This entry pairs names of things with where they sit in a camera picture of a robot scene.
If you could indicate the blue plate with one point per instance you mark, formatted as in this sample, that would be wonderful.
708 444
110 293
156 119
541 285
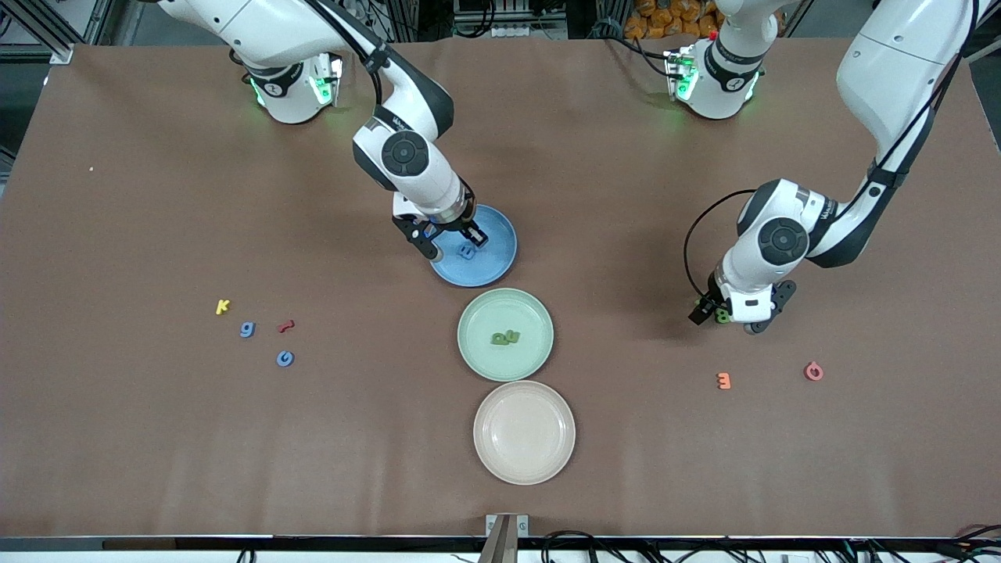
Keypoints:
493 270

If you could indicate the green plate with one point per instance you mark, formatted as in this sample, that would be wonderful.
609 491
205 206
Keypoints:
485 313

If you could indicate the aluminium frame profile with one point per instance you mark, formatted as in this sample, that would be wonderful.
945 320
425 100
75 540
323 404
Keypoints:
55 27
987 35

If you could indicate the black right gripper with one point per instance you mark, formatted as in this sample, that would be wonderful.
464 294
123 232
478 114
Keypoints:
463 222

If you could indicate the green-lit base box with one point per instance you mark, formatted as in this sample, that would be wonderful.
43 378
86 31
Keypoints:
327 78
680 74

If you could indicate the grey metal table bracket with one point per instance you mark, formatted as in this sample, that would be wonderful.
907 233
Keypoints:
507 539

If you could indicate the blue foam capital G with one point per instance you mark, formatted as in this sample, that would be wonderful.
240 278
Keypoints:
280 358

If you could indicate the orange foam letter E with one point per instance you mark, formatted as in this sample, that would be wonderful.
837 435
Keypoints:
727 381

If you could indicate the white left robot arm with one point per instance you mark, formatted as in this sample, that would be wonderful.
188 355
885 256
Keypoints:
891 70

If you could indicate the blue foam letter E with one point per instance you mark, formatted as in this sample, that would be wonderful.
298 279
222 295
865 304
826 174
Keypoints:
467 253

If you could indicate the green foam letter n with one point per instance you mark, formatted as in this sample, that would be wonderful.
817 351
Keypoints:
513 339

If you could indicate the brown table cover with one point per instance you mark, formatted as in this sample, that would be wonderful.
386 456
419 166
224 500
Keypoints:
313 438

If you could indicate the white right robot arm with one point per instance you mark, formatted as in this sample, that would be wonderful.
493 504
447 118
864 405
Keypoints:
407 156

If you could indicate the green-lit left base box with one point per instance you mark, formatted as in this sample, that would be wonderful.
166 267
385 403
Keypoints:
680 74

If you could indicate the bag of oranges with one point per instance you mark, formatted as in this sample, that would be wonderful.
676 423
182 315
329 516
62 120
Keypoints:
665 19

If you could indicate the metal equipment rack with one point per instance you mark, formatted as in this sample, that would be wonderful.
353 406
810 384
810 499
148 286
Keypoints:
508 16

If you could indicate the red foam letter r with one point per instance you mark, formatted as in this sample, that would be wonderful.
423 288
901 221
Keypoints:
286 326

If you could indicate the black table edge rail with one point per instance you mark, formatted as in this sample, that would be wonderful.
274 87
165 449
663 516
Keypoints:
156 543

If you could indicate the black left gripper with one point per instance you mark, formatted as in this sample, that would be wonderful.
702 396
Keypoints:
706 306

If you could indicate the beige plate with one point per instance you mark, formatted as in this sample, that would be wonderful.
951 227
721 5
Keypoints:
524 434

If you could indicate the pink foam letter G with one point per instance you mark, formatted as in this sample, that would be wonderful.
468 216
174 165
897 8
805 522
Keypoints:
808 372

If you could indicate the blue foam small g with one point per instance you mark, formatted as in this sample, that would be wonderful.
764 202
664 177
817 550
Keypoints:
247 329

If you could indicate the green-lit right base box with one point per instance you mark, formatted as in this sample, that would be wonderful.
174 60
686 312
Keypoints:
327 78

